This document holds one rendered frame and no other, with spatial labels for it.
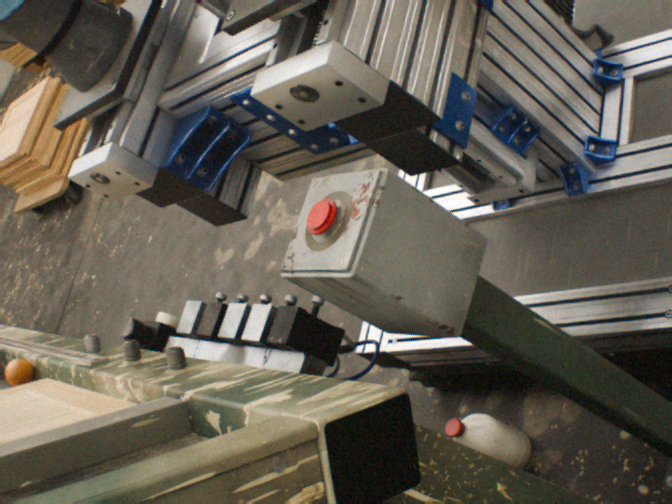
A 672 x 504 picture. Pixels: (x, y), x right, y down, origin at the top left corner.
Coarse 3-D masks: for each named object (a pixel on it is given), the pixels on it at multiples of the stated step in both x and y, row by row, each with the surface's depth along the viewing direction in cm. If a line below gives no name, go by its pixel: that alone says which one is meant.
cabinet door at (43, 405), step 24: (24, 384) 137; (48, 384) 134; (0, 408) 123; (24, 408) 121; (48, 408) 119; (72, 408) 117; (96, 408) 115; (120, 408) 113; (0, 432) 109; (24, 432) 108
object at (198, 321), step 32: (128, 320) 149; (160, 320) 152; (192, 320) 139; (224, 320) 132; (256, 320) 126; (288, 320) 121; (320, 320) 123; (192, 352) 140; (224, 352) 133; (256, 352) 127; (288, 352) 122; (320, 352) 123
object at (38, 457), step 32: (96, 416) 102; (128, 416) 100; (160, 416) 102; (0, 448) 92; (32, 448) 92; (64, 448) 94; (96, 448) 96; (128, 448) 99; (0, 480) 89; (32, 480) 91
